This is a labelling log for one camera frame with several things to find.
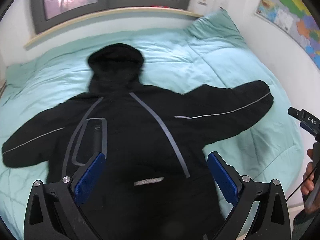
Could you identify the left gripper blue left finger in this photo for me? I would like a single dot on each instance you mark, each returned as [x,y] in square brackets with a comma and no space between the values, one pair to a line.
[86,177]

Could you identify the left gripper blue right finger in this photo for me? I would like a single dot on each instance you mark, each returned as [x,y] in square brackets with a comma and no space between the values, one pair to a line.
[226,177]

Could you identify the black hooded jacket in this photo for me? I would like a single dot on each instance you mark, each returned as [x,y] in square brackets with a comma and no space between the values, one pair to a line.
[156,183]

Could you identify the person's right hand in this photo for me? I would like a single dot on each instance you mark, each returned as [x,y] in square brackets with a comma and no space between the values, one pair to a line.
[307,187]

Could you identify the mint green duvet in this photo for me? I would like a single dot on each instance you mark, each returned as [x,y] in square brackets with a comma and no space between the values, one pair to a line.
[173,60]

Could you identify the mint green pillow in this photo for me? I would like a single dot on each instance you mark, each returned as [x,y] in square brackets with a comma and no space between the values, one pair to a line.
[217,24]

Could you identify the colourful wall map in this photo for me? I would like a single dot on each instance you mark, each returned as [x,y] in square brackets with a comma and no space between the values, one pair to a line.
[294,18]

